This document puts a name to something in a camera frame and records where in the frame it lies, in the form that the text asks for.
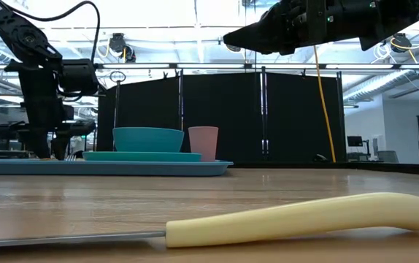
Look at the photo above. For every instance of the teal plastic plate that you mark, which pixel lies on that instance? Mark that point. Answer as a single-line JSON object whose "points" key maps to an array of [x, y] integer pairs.
{"points": [[140, 157]]}

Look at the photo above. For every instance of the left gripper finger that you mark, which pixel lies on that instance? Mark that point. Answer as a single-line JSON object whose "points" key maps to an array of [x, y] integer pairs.
{"points": [[60, 146], [39, 146]]}

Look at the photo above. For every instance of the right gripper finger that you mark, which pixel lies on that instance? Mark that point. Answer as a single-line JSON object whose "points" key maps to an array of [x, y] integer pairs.
{"points": [[279, 44], [279, 25]]}

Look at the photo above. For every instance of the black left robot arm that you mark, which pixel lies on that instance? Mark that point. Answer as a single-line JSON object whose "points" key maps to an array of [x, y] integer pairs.
{"points": [[23, 33]]}

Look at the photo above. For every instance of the blue plastic serving tray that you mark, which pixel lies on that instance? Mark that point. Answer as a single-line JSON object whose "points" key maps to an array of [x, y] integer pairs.
{"points": [[122, 168]]}

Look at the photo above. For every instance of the black computer monitor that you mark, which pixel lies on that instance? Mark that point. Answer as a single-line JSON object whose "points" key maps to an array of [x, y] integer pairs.
{"points": [[354, 141], [4, 131]]}

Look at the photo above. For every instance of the teal plastic bowl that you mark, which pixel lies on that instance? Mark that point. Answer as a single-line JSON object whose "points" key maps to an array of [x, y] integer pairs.
{"points": [[147, 140]]}

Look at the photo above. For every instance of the pink plastic cup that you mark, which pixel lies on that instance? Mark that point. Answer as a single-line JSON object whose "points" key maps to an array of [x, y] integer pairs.
{"points": [[203, 142]]}

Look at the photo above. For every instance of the black folding partition screen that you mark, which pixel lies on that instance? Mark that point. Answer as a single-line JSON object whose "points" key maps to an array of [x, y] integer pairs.
{"points": [[231, 117]]}

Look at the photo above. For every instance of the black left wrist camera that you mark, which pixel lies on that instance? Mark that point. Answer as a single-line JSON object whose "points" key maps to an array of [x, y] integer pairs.
{"points": [[80, 129]]}

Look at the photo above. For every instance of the small black rounded object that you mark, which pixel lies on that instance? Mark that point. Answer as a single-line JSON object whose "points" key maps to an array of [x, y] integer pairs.
{"points": [[320, 158]]}

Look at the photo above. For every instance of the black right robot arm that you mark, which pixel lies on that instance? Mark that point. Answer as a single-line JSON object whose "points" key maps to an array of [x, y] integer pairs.
{"points": [[395, 14]]}

